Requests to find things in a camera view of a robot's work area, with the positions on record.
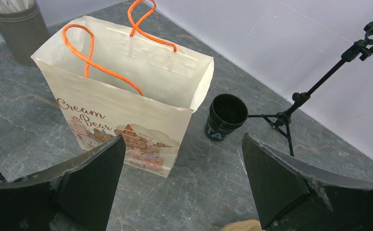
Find paper takeout bag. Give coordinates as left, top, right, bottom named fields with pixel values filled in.
left=31, top=1, right=214, bottom=178

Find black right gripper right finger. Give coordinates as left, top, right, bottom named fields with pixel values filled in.
left=242, top=133, right=373, bottom=231

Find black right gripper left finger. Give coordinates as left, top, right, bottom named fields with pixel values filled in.
left=0, top=135, right=126, bottom=231

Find microphone on black tripod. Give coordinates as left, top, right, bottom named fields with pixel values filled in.
left=247, top=0, right=373, bottom=157

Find white straws in cup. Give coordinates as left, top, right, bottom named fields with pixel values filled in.
left=0, top=0, right=50, bottom=67

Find stack of black cups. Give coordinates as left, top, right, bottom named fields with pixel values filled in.
left=205, top=93, right=249, bottom=141

